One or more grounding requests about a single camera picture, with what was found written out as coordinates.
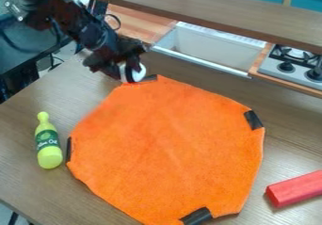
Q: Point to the orange cloth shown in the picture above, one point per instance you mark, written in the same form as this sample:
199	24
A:
167	147

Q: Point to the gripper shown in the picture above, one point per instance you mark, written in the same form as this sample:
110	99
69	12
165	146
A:
110	45

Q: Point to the yellow toy bottle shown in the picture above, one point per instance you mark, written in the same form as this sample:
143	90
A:
48	147

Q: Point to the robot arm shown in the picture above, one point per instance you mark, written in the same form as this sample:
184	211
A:
50	6

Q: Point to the toy stove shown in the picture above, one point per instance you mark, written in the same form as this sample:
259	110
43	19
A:
295	66

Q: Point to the red block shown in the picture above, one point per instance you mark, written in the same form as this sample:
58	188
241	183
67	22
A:
295	188

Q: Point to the wooden shelf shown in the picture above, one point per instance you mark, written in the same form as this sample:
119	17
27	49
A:
209	10

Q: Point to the toy sink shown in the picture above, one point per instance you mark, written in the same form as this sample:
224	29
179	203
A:
214	48

